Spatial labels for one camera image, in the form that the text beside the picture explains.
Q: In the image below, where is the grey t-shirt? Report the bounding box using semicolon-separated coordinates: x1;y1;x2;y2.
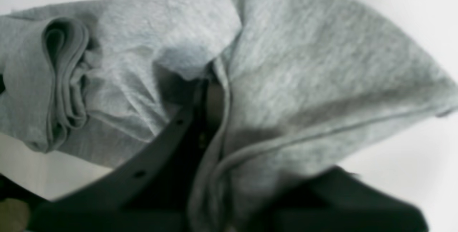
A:
1;0;457;232

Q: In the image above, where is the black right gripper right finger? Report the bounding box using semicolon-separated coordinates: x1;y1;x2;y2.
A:
247;167;430;232

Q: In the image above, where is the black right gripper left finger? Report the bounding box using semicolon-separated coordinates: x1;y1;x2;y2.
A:
1;82;224;232

